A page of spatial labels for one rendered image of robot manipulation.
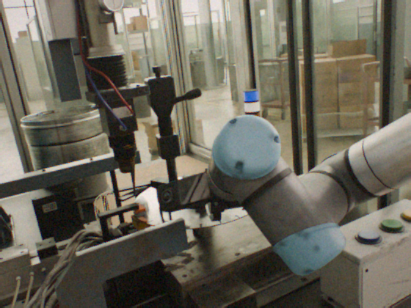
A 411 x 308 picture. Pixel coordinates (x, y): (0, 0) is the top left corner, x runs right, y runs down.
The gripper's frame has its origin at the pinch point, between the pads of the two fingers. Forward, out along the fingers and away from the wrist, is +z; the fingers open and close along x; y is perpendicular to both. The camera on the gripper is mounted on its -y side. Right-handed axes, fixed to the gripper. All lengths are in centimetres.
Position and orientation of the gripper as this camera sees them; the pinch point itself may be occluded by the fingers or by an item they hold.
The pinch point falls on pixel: (207, 204)
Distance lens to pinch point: 76.5
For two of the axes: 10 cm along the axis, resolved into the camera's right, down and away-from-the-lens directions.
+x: -1.6, -9.4, 3.0
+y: 9.8, -1.3, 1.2
